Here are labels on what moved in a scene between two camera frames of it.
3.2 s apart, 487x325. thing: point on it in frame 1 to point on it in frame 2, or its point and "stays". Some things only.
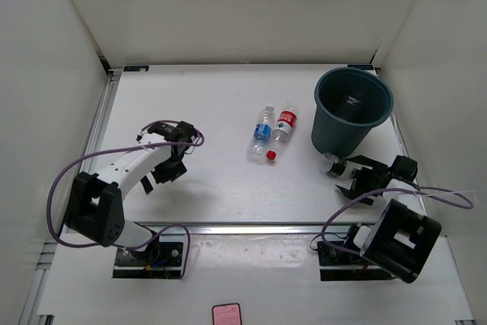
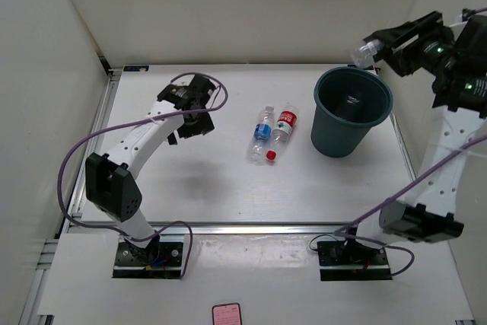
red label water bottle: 284,125 stays
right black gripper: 359,184 to 428,27
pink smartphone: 226,314 stays
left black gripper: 177,170 to 203,125
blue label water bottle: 261,137 stays
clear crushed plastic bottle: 333,164 to 362,55
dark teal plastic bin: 348,102 stays
